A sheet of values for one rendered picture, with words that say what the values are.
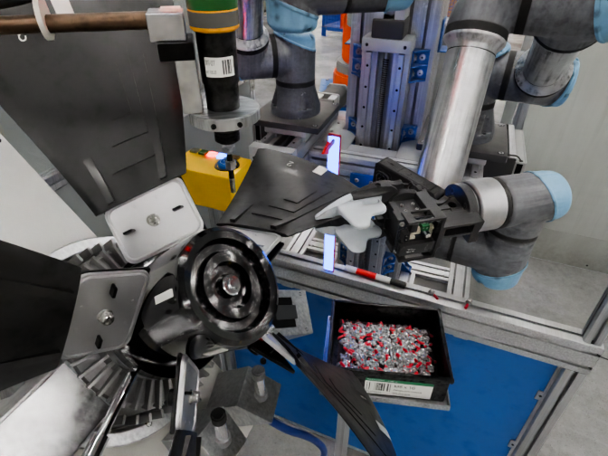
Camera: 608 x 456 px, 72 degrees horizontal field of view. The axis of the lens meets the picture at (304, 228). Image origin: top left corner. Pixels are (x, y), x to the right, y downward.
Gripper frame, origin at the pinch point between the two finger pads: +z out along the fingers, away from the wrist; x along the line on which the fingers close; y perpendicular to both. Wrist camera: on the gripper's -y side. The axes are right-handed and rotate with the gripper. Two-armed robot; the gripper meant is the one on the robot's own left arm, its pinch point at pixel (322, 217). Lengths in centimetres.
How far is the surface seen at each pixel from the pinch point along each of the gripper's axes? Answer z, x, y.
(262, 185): 6.5, 0.5, -9.8
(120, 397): 25.9, 4.4, 17.5
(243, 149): -3, 65, -126
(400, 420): -28, 82, -2
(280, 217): 5.8, -1.3, 0.2
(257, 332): 11.8, -2.6, 17.8
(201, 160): 15.4, 15.4, -42.3
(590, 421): -110, 119, 1
